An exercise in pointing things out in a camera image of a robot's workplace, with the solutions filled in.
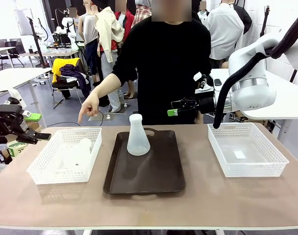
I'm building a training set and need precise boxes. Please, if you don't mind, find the white table with legs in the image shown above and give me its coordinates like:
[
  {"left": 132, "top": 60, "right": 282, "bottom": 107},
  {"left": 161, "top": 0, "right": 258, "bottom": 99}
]
[{"left": 0, "top": 67, "right": 53, "bottom": 128}]

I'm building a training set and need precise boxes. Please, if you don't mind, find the mannequin with white shirt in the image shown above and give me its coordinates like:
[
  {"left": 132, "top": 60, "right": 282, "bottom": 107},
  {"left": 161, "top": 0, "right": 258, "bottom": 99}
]
[{"left": 204, "top": 0, "right": 245, "bottom": 62}]

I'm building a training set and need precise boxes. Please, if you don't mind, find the person in black sweater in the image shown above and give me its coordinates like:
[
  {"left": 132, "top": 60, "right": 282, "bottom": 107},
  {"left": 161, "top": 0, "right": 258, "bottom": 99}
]
[{"left": 111, "top": 0, "right": 212, "bottom": 126}]

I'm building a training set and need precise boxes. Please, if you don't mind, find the person's left forearm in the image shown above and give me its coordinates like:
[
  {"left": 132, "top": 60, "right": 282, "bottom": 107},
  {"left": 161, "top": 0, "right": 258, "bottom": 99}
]
[{"left": 193, "top": 113, "right": 205, "bottom": 125}]

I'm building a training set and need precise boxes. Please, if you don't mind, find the black tripod stand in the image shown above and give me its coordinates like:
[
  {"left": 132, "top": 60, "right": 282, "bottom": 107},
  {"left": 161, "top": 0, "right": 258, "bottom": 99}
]
[{"left": 26, "top": 16, "right": 53, "bottom": 69}]

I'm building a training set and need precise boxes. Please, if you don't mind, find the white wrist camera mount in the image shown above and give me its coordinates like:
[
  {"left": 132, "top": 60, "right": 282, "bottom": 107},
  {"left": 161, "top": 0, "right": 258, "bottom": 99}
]
[
  {"left": 193, "top": 71, "right": 223, "bottom": 94},
  {"left": 7, "top": 88, "right": 25, "bottom": 109}
]

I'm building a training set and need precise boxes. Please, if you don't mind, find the person in red top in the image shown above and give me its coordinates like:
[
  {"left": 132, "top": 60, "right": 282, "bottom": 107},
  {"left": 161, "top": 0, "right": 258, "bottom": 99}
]
[{"left": 114, "top": 0, "right": 135, "bottom": 49}]

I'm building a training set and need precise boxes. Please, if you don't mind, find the black cable sleeve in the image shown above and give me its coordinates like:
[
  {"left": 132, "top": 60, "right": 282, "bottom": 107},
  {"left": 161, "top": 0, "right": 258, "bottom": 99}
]
[{"left": 212, "top": 9, "right": 298, "bottom": 129}]

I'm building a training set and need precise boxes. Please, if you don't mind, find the black metal chair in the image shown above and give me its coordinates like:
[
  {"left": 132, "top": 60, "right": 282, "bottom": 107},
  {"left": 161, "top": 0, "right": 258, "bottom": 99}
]
[{"left": 51, "top": 80, "right": 91, "bottom": 110}]

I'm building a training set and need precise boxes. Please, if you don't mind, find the dark brown plastic tray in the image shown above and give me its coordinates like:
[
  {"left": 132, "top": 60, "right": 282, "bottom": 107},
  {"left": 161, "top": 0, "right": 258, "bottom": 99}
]
[{"left": 102, "top": 127, "right": 187, "bottom": 196}]

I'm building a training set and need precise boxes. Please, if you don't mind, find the grey mannequin base plate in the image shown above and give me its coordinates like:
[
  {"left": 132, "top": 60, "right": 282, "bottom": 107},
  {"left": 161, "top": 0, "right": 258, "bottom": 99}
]
[{"left": 88, "top": 111, "right": 128, "bottom": 122}]

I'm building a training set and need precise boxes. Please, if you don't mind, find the mannequin with grey tank top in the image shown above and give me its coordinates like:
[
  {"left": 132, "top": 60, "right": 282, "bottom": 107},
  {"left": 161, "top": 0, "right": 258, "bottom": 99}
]
[{"left": 77, "top": 0, "right": 101, "bottom": 84}]

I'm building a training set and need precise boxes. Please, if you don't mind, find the white side table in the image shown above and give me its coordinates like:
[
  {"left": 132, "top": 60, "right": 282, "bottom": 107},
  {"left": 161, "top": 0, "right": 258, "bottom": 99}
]
[{"left": 209, "top": 68, "right": 298, "bottom": 121}]

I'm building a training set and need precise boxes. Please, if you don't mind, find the brown cardboard box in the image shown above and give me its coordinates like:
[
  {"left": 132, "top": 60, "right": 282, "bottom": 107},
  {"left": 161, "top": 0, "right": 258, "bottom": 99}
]
[{"left": 26, "top": 119, "right": 43, "bottom": 131}]

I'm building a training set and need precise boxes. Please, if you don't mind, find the plaid shirt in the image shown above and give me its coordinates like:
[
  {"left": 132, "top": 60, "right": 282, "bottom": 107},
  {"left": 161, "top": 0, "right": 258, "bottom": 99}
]
[{"left": 132, "top": 4, "right": 152, "bottom": 25}]

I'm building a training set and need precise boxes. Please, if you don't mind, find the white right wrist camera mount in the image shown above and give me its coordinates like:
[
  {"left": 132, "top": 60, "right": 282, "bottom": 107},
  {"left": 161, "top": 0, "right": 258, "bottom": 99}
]
[{"left": 193, "top": 71, "right": 223, "bottom": 94}]

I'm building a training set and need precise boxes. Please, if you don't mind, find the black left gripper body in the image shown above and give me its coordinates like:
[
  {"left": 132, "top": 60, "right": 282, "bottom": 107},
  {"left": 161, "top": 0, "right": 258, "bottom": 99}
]
[{"left": 0, "top": 103, "right": 26, "bottom": 144}]

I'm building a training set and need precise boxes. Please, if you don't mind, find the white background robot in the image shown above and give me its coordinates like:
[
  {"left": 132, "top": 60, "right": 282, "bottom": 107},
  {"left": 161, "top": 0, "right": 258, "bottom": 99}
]
[{"left": 53, "top": 8, "right": 79, "bottom": 45}]

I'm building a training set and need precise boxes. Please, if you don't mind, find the translucent conical flask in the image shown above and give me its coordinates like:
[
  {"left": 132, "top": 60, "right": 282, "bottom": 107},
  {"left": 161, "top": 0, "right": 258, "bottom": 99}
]
[
  {"left": 126, "top": 113, "right": 151, "bottom": 156},
  {"left": 61, "top": 138, "right": 93, "bottom": 170}
]

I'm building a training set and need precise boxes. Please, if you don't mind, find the black light stand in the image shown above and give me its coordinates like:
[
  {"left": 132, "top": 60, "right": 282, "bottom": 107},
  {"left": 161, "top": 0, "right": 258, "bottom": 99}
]
[{"left": 259, "top": 6, "right": 271, "bottom": 38}]

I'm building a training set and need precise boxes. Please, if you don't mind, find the dark purple garment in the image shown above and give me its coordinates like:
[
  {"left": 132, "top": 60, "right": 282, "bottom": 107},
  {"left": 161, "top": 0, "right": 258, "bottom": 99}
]
[{"left": 58, "top": 64, "right": 92, "bottom": 104}]

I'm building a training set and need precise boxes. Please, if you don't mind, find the mannequin with cream jacket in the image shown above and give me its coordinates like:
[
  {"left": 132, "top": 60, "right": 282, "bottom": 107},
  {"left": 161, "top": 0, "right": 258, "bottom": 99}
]
[{"left": 93, "top": 0, "right": 126, "bottom": 114}]

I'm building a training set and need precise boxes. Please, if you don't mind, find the black office chair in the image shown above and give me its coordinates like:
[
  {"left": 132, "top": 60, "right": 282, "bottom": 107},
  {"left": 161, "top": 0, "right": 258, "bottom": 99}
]
[{"left": 0, "top": 38, "right": 25, "bottom": 69}]

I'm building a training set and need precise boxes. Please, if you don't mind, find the person's right forearm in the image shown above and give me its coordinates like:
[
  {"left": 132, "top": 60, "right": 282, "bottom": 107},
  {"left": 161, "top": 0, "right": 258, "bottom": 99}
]
[{"left": 90, "top": 72, "right": 123, "bottom": 99}]

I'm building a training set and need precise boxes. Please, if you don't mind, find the white board panel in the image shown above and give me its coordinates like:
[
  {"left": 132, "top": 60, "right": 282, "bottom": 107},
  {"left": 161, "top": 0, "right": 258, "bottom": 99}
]
[{"left": 14, "top": 8, "right": 35, "bottom": 36}]

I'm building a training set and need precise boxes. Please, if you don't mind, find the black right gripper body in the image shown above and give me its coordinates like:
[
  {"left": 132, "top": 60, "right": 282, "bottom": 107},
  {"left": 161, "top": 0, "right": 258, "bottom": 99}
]
[{"left": 197, "top": 96, "right": 217, "bottom": 115}]

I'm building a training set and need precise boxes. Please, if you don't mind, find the person's right hand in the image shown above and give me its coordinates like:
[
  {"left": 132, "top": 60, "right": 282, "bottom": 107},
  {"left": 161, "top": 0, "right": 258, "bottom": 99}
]
[{"left": 77, "top": 91, "right": 101, "bottom": 124}]

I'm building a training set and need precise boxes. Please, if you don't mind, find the yellow garment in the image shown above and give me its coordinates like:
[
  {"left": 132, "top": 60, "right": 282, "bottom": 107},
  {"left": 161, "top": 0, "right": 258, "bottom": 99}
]
[{"left": 51, "top": 58, "right": 81, "bottom": 84}]

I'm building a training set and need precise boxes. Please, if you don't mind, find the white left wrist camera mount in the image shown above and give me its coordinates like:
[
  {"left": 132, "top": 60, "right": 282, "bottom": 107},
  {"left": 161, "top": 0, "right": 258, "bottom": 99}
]
[{"left": 7, "top": 88, "right": 25, "bottom": 109}]

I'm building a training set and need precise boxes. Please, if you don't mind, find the green white cardboard box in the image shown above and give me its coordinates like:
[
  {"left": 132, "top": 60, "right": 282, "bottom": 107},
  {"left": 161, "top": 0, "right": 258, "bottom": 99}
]
[{"left": 6, "top": 140, "right": 29, "bottom": 158}]

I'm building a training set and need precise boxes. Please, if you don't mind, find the white perforated plastic basket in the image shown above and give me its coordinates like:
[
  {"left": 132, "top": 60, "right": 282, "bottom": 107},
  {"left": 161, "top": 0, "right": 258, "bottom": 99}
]
[
  {"left": 207, "top": 123, "right": 290, "bottom": 178},
  {"left": 26, "top": 127, "right": 102, "bottom": 185}
]

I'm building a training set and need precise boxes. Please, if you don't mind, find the black hanging jacket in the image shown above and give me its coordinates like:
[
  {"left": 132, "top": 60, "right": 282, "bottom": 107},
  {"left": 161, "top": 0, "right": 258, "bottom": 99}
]
[{"left": 233, "top": 3, "right": 253, "bottom": 35}]

